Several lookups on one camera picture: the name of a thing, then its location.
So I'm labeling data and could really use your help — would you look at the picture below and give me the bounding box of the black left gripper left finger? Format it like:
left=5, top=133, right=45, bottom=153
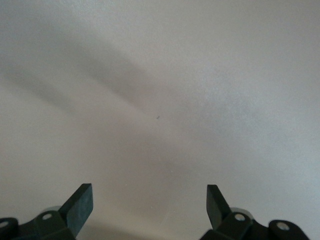
left=0, top=183, right=94, bottom=240

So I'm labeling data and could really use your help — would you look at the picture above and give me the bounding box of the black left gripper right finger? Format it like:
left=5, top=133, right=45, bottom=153
left=202, top=184, right=310, bottom=240

